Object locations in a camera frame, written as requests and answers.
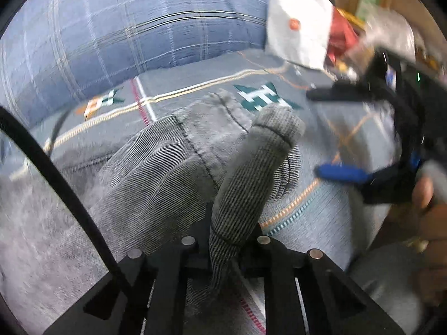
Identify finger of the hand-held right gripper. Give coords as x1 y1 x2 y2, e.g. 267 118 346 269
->
313 162 416 206
306 80 377 103

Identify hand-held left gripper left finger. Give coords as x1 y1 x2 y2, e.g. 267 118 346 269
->
44 202 213 335

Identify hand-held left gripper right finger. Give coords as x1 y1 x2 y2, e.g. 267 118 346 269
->
237 223 407 335

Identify grey denim pants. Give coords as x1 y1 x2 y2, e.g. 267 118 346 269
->
0 90 307 335

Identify person's right hand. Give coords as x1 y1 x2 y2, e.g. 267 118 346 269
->
386 176 447 308

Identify red plastic bag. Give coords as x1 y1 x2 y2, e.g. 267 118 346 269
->
326 7 358 65

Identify white paper bag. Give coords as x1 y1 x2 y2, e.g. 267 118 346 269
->
265 0 335 70

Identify silver plastic bag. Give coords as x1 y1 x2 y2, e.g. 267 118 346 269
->
349 7 416 65

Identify blue plaid pillow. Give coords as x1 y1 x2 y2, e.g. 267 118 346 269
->
0 0 271 119

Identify black cable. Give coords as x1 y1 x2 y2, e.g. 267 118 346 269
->
0 106 135 295

